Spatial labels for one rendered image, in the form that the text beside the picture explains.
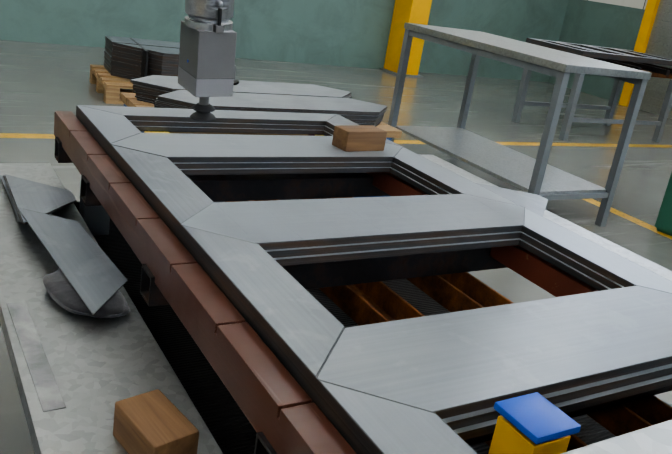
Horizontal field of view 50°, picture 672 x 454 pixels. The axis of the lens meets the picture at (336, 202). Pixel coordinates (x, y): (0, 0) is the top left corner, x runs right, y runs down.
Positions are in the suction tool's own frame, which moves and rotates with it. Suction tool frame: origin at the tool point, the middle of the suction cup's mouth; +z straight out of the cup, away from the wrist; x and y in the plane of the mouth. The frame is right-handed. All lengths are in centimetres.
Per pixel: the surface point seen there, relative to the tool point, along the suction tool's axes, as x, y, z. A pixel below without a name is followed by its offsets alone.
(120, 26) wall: -177, 692, 122
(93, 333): 21.0, -13.4, 29.5
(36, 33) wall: -90, 693, 132
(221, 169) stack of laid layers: -13.5, 21.8, 18.7
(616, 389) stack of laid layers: -29, -67, 15
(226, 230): 1.2, -15.4, 13.5
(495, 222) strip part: -52, -20, 17
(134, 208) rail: 10.6, 1.8, 16.3
